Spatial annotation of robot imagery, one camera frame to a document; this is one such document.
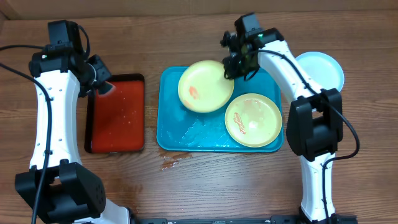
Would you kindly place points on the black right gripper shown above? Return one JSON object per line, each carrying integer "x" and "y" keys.
{"x": 229, "y": 65}

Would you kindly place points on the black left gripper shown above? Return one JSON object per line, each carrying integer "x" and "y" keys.
{"x": 105, "y": 73}

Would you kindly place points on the yellow plate top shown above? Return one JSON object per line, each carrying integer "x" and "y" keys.
{"x": 202, "y": 88}

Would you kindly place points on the yellow plate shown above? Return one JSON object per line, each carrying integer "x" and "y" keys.
{"x": 253, "y": 120}
{"x": 202, "y": 88}

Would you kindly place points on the light blue plate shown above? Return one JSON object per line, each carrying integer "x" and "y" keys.
{"x": 324, "y": 69}

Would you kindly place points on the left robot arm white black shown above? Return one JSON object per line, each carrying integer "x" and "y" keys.
{"x": 57, "y": 186}

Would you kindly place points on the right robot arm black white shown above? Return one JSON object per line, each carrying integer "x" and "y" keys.
{"x": 315, "y": 122}

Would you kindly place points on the red water tray black rim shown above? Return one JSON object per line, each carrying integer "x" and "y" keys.
{"x": 115, "y": 121}

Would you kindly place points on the teal plastic tray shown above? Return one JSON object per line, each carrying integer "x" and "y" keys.
{"x": 179, "y": 129}

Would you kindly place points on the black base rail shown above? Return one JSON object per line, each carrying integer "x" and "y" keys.
{"x": 276, "y": 219}

